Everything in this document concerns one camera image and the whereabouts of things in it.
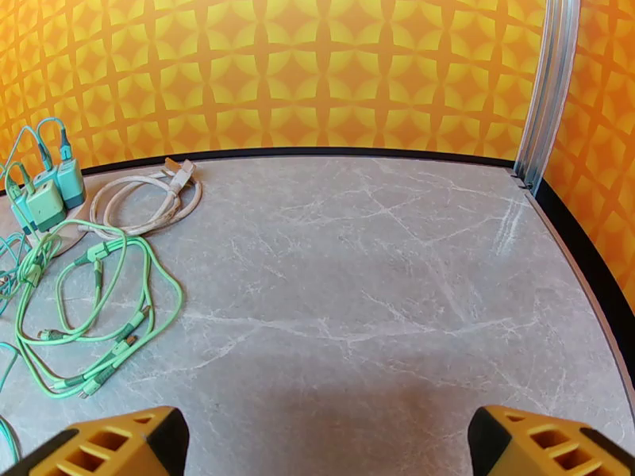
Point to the light green USB charger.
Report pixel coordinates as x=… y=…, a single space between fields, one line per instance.
x=45 y=208

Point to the round beige power socket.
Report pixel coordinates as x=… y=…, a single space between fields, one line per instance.
x=74 y=215

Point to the teal green USB charger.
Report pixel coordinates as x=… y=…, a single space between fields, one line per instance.
x=70 y=184

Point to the aluminium frame post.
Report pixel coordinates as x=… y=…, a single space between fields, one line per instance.
x=550 y=88

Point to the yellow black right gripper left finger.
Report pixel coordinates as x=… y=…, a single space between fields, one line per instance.
x=99 y=447

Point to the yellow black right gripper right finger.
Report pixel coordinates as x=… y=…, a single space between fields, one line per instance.
x=541 y=447

